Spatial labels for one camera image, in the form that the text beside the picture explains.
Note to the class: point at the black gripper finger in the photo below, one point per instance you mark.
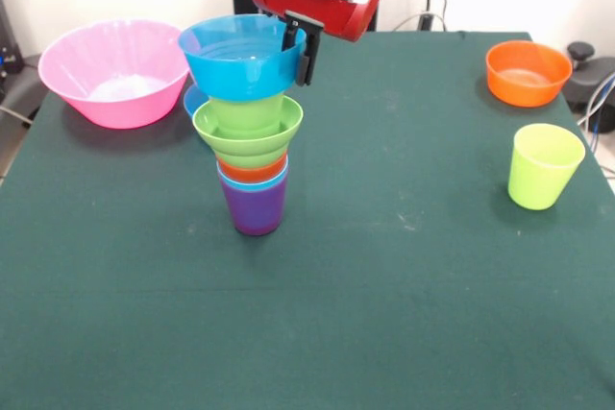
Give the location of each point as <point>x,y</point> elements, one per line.
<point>307,62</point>
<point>289,38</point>

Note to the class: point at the blue bowl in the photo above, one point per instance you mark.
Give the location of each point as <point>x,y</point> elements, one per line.
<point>193,105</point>
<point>235,79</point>

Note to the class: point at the green bowl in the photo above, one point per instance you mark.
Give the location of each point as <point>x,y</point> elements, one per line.
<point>250,148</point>

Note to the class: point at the orange cup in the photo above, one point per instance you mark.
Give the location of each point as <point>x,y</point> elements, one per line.
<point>250,172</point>

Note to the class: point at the blue cup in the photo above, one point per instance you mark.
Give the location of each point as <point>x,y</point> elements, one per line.
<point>257,185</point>

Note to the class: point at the purple cup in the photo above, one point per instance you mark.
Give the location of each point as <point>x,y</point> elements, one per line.
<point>254,210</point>

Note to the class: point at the black plug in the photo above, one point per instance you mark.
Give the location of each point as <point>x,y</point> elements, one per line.
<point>425,21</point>

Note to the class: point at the large pink bowl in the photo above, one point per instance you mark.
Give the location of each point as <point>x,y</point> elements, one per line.
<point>72,74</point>

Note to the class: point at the orange bowl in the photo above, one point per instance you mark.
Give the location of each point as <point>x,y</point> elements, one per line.
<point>526,93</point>

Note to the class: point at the dark green table cloth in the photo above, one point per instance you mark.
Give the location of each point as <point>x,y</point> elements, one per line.
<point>307,309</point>

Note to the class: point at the yellow-green cup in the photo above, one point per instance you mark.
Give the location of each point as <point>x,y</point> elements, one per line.
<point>538,184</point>

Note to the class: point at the black device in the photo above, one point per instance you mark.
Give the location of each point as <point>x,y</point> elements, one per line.
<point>9,59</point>

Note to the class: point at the black office chair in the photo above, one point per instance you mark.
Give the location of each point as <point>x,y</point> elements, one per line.
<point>591,79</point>

